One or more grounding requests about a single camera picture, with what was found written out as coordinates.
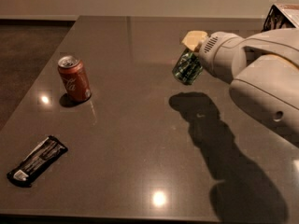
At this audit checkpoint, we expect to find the green soda can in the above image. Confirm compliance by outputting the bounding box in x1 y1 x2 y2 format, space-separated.
172 49 203 85

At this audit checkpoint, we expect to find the black snack bar wrapper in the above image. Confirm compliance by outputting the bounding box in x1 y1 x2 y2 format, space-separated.
7 135 68 188

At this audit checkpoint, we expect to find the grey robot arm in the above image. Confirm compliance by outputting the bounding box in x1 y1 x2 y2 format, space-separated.
182 28 299 145

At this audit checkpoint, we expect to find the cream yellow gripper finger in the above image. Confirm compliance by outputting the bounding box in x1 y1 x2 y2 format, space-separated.
182 31 208 52

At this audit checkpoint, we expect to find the red cola can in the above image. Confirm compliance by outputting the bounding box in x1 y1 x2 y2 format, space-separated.
58 55 92 103

